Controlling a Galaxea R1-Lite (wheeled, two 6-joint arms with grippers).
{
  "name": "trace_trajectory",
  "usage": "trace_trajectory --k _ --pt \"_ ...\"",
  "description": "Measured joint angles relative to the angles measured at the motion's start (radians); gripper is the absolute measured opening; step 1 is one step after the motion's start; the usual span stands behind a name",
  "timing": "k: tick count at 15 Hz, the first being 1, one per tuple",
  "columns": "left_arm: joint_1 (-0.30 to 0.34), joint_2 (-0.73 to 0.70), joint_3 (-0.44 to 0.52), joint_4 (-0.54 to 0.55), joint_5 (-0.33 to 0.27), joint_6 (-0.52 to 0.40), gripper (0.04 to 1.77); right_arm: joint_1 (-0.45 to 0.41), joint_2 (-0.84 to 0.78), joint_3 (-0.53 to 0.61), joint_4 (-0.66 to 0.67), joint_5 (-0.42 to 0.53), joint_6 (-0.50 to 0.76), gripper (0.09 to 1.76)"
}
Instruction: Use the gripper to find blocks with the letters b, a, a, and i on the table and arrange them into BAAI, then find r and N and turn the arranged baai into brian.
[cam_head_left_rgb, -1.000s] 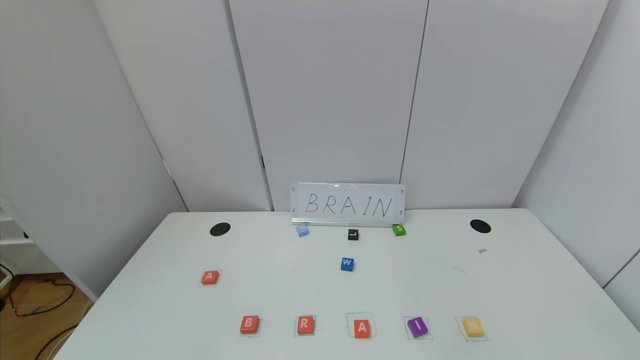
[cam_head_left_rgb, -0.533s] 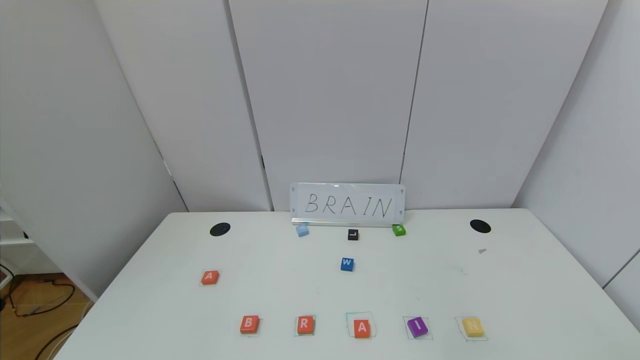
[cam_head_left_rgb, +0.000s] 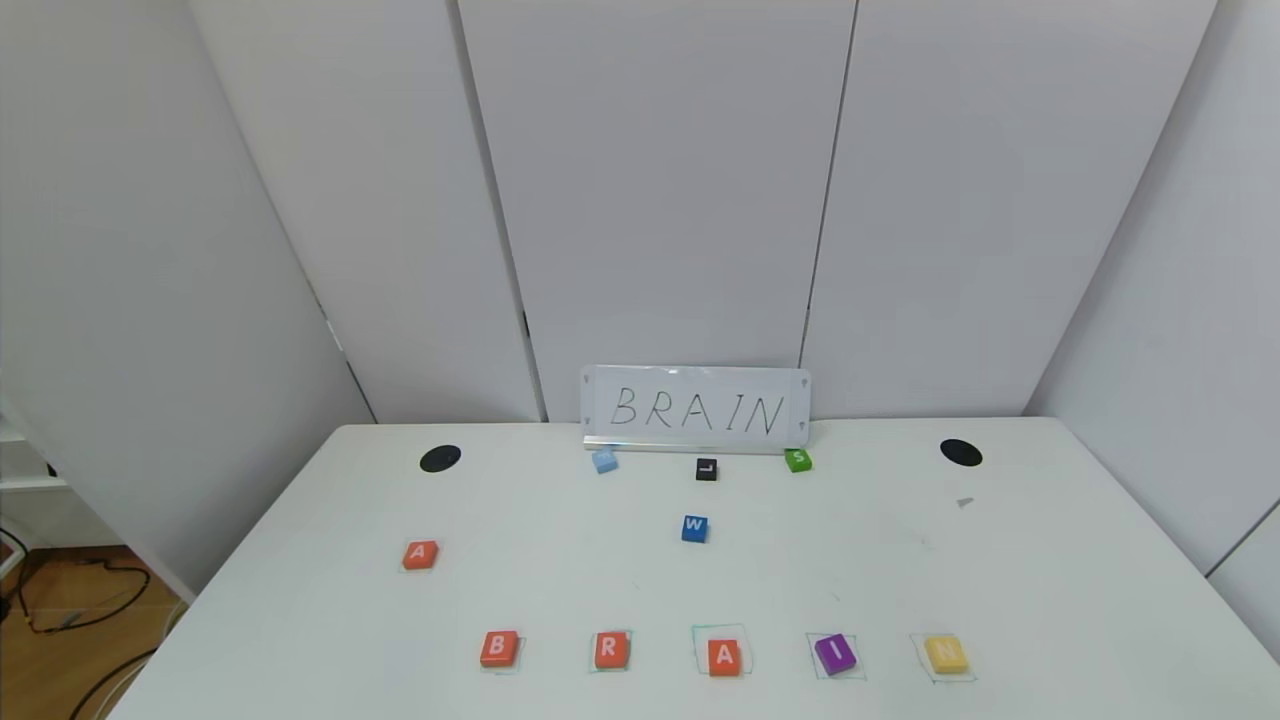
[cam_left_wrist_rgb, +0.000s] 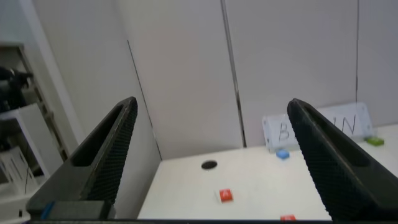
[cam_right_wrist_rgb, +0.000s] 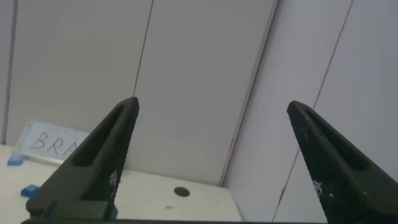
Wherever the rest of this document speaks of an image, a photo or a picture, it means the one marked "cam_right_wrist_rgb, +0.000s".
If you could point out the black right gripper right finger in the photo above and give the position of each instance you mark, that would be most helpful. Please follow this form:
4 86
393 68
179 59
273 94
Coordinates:
339 174

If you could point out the white sign reading BRAIN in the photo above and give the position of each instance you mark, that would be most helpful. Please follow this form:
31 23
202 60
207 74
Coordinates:
49 141

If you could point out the light blue letter block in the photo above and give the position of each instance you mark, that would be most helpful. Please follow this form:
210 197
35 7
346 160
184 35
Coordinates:
15 160

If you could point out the blue block letter W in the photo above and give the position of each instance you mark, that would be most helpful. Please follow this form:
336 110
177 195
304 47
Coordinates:
29 190

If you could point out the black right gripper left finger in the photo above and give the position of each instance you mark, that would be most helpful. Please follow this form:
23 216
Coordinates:
93 161

